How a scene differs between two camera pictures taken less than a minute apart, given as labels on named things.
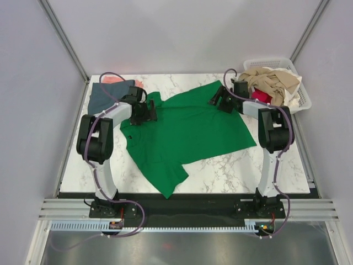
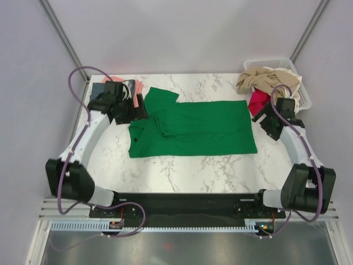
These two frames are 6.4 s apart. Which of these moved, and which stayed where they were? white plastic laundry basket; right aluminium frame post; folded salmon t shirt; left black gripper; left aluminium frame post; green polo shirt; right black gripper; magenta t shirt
Moved: right black gripper; left black gripper; green polo shirt
Stayed: white plastic laundry basket; folded salmon t shirt; magenta t shirt; left aluminium frame post; right aluminium frame post
